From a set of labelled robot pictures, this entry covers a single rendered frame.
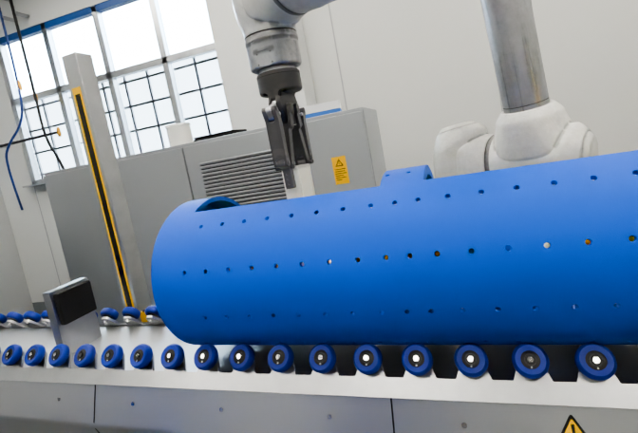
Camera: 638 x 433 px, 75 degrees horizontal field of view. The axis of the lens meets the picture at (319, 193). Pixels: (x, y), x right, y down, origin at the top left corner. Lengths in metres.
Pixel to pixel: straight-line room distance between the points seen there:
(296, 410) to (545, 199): 0.49
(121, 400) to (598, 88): 3.33
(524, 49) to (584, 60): 2.49
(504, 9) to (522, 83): 0.17
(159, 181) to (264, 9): 2.05
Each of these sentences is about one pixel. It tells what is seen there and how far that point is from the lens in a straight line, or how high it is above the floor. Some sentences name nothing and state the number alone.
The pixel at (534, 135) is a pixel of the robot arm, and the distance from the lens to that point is 1.06.
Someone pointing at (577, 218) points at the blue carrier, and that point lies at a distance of 0.57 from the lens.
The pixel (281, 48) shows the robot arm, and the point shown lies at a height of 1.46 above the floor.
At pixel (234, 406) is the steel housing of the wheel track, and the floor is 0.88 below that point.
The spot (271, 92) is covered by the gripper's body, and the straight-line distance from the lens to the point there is 0.71.
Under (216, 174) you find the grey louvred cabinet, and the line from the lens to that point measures 2.44.
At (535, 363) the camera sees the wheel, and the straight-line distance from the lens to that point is 0.65.
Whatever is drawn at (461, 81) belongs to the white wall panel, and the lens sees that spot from 3.40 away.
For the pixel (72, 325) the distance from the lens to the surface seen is 1.17.
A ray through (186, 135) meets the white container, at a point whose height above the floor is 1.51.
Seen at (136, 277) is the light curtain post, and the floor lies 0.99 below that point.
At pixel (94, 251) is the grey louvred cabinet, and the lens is 3.09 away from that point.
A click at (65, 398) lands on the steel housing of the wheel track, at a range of 1.09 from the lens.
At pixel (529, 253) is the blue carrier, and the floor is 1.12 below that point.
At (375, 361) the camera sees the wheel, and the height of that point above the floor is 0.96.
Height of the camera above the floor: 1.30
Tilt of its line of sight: 7 degrees down
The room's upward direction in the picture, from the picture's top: 11 degrees counter-clockwise
